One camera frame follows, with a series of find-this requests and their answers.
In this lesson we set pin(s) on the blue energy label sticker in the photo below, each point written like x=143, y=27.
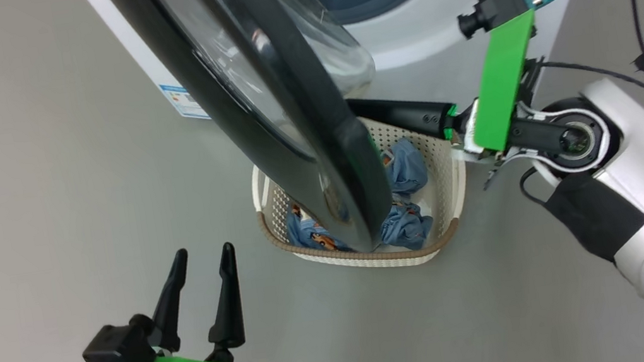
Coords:
x=183, y=103

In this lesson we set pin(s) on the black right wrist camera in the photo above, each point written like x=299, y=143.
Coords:
x=496, y=1

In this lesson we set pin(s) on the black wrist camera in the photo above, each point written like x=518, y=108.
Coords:
x=118, y=355
x=496, y=1

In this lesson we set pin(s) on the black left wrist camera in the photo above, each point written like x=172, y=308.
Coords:
x=118, y=355

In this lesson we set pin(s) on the black round washer door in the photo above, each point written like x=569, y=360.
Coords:
x=319, y=162

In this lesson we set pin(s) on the blue cartoon print garment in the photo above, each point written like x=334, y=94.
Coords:
x=406, y=168
x=304, y=231

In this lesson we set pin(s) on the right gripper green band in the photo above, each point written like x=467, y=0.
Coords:
x=503, y=90

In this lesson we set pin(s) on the white front-load washing machine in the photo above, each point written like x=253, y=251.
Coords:
x=433, y=30

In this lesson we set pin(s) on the cream perforated laundry basket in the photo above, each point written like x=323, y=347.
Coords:
x=444, y=188

